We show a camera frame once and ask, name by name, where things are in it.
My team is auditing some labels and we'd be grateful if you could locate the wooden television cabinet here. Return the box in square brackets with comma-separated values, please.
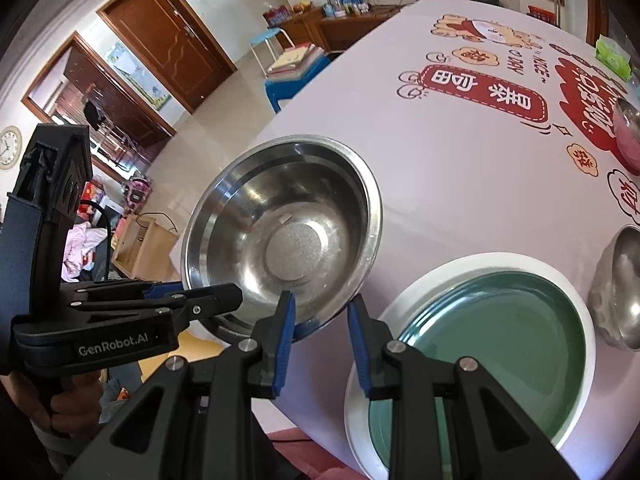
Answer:
[280, 2, 401, 53]

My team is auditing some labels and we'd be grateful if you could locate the stack of books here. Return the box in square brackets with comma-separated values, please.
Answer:
[267, 45, 326, 81]

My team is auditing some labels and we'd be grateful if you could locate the light blue metal stool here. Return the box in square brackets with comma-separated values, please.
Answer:
[250, 27, 296, 78]

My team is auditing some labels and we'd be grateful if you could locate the green tissue pack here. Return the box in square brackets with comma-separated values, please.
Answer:
[594, 37, 632, 81]

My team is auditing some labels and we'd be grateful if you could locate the red gift box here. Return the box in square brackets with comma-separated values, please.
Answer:
[263, 6, 293, 28]

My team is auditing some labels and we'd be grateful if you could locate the white deep plate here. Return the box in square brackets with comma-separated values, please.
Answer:
[344, 252, 597, 478]

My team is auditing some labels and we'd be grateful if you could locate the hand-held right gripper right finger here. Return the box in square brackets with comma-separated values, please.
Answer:
[347, 294, 581, 480]

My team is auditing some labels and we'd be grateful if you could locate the printed pink tablecloth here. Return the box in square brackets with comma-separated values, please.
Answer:
[248, 0, 640, 480]

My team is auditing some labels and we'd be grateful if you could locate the dark red-topped box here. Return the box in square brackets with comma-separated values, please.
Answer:
[527, 6, 558, 26]

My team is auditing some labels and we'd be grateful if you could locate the round wall clock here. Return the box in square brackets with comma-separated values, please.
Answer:
[0, 125, 23, 170]

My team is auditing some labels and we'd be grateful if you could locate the wooden doorway frame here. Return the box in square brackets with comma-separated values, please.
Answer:
[25, 30, 178, 171]

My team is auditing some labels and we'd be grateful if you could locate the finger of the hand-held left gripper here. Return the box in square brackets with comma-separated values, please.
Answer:
[75, 282, 244, 332]
[61, 281, 187, 301]

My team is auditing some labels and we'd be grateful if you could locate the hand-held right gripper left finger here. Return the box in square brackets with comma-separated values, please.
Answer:
[62, 290, 297, 480]

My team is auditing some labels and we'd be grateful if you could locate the pink steel-lined bowl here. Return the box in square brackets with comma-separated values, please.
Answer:
[611, 97, 640, 176]

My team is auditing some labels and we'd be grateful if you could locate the flat-bottomed steel bowl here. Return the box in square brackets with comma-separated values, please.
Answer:
[180, 133, 383, 343]

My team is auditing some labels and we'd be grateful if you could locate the person's left hand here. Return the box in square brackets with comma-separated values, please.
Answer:
[50, 372, 103, 436]

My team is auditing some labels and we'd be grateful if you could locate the blue plastic stool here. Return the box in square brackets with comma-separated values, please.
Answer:
[265, 55, 333, 113]

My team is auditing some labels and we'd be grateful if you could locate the brown wooden door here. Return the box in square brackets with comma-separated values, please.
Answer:
[97, 0, 238, 115]

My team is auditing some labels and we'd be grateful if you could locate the cardboard box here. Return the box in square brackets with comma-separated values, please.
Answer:
[112, 212, 182, 282]

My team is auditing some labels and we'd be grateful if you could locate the green plate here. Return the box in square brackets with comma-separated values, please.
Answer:
[369, 269, 588, 467]

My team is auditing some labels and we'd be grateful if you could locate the dusty pink cloth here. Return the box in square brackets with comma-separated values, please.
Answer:
[265, 427, 363, 480]

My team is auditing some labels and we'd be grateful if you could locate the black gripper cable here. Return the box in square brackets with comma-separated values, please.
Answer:
[75, 199, 121, 281]

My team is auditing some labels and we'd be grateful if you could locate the large round steel bowl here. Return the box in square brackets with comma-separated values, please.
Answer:
[587, 225, 640, 352]

